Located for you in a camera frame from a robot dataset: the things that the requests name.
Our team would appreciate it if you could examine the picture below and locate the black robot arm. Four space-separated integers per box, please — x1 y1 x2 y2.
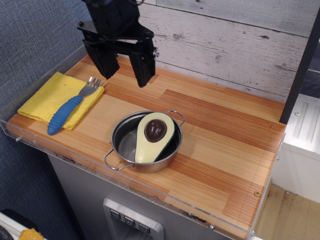
77 0 157 88

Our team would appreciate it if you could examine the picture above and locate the blue handled metal fork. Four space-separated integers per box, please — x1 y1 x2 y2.
47 77 102 136

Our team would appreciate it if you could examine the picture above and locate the small steel pot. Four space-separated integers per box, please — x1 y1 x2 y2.
104 110 185 173

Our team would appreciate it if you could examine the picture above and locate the dark right shelf post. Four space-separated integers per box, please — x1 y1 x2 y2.
279 10 320 124

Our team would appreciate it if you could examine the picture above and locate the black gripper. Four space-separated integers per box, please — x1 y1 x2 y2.
77 0 159 88

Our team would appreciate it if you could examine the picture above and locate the clear acrylic guard rail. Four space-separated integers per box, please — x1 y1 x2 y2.
0 50 285 240

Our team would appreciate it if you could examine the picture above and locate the toy avocado half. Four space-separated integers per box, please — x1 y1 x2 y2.
134 112 175 164

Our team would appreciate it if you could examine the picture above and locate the yellow towel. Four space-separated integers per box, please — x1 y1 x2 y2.
17 72 104 130

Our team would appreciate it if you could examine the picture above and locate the white toy sink unit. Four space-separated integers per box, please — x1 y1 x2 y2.
271 94 320 203

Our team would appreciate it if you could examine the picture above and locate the silver dispenser button panel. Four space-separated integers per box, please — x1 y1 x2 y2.
102 197 165 240

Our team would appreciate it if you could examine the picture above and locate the grey toy fridge cabinet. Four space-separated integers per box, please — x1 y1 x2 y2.
47 152 226 240

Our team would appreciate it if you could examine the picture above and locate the yellow black object corner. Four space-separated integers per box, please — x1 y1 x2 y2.
0 209 45 240

